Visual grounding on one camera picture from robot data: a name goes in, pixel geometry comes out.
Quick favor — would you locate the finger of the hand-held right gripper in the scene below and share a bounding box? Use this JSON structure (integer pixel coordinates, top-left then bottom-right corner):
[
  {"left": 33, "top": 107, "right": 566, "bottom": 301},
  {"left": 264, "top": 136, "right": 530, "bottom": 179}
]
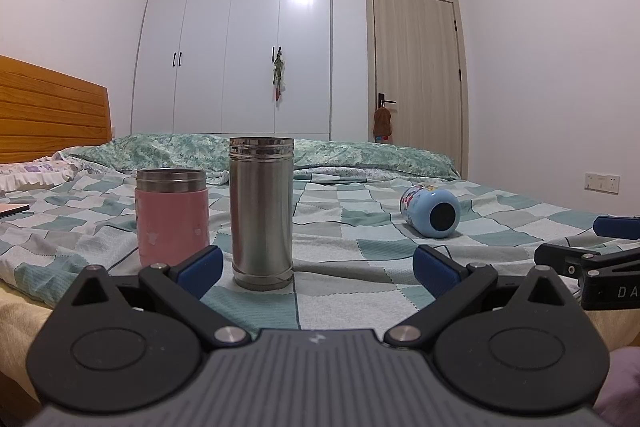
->
[
  {"left": 593, "top": 215, "right": 640, "bottom": 241},
  {"left": 534, "top": 244, "right": 602, "bottom": 279}
]

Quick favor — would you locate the white wall socket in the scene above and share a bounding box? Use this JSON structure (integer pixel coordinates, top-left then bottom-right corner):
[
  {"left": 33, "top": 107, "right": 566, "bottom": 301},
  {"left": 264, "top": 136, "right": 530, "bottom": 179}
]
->
[{"left": 584, "top": 172, "right": 621, "bottom": 195}]

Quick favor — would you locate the purple cloth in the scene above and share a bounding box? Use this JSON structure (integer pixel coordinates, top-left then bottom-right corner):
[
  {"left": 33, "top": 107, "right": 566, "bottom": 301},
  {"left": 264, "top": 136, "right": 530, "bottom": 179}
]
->
[{"left": 594, "top": 346, "right": 640, "bottom": 427}]

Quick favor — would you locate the white wardrobe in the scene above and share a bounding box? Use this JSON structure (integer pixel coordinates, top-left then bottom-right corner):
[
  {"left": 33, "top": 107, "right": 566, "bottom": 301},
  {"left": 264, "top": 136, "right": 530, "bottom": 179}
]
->
[{"left": 131, "top": 0, "right": 334, "bottom": 140}]

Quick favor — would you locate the green hanging ornament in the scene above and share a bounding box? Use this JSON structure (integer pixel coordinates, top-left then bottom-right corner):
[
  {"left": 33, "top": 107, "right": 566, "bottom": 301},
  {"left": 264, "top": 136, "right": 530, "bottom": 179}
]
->
[{"left": 271, "top": 48, "right": 287, "bottom": 102}]

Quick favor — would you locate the light wooden door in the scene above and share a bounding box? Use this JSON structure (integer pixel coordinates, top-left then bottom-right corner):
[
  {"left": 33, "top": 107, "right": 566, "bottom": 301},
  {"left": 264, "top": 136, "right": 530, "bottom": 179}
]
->
[{"left": 365, "top": 0, "right": 471, "bottom": 180}]

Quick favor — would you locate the beige mattress cover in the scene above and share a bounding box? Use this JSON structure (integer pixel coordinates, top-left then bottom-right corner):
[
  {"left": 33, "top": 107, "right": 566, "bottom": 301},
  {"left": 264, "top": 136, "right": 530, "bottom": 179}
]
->
[{"left": 0, "top": 279, "right": 66, "bottom": 427}]

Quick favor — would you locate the green floral quilt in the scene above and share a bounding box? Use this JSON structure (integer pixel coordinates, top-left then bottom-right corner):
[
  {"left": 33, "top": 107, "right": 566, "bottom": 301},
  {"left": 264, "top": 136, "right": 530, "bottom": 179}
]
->
[{"left": 67, "top": 133, "right": 461, "bottom": 182}]

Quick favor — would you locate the tall silver steel cup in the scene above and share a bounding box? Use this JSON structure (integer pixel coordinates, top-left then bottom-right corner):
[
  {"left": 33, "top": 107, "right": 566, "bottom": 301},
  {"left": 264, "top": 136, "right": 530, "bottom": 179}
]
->
[{"left": 229, "top": 136, "right": 295, "bottom": 292}]

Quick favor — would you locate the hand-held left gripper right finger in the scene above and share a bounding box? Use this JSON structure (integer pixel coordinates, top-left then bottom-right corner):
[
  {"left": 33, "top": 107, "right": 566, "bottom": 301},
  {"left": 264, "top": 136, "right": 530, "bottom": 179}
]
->
[{"left": 383, "top": 245, "right": 581, "bottom": 351}]

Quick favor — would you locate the blue printed cup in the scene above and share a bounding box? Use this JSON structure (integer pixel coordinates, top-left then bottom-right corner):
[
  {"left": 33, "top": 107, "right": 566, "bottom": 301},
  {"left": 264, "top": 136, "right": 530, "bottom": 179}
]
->
[{"left": 399, "top": 185, "right": 461, "bottom": 238}]

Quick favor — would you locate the purple floral pillow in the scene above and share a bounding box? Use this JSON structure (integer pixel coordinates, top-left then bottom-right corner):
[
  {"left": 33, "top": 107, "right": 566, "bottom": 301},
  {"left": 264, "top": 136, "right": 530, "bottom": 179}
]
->
[{"left": 0, "top": 149, "right": 96, "bottom": 196}]

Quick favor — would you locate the brown bag on handle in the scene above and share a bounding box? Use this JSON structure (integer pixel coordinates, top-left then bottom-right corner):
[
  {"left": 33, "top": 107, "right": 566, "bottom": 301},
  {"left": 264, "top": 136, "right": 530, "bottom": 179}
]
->
[{"left": 372, "top": 103, "right": 394, "bottom": 144}]

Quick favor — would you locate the checked green bedsheet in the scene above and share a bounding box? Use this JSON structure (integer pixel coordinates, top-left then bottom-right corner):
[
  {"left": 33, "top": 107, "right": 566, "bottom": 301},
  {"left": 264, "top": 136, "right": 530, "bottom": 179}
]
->
[{"left": 0, "top": 167, "right": 640, "bottom": 333}]

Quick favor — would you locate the wooden headboard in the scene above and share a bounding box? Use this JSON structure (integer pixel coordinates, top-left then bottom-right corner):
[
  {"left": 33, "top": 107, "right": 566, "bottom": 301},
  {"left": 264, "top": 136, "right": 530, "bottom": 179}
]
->
[{"left": 0, "top": 55, "right": 113, "bottom": 166}]

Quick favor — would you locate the pink steel cup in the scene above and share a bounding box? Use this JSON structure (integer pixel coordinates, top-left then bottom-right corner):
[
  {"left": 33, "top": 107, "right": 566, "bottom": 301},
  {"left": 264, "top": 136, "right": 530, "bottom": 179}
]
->
[{"left": 135, "top": 168, "right": 211, "bottom": 268}]

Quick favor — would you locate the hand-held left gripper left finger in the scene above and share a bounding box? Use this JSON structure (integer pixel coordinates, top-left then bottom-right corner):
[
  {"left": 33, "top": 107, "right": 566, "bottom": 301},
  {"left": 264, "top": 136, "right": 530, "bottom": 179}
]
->
[{"left": 60, "top": 245, "right": 252, "bottom": 351}]

